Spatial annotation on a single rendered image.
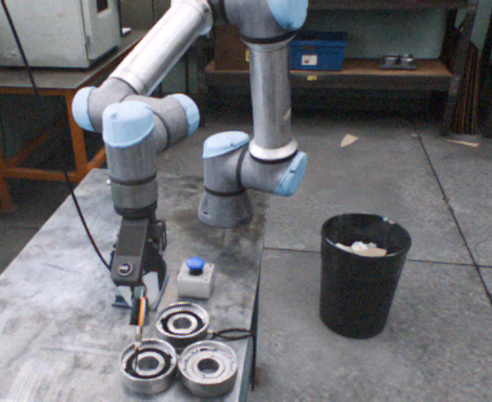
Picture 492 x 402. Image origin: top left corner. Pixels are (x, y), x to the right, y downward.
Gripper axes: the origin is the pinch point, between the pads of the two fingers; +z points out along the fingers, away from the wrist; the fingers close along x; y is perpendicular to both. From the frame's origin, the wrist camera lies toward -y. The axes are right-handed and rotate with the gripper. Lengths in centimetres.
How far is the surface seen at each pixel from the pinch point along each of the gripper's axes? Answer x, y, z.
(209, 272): -8.3, 23.9, 8.7
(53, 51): 107, 209, 4
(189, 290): -4.4, 20.1, 11.3
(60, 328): 19.7, 5.8, 13.1
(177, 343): -5.6, 2.7, 10.5
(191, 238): -0.5, 44.3, 13.2
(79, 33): 90, 209, -6
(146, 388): -2.6, -8.8, 10.8
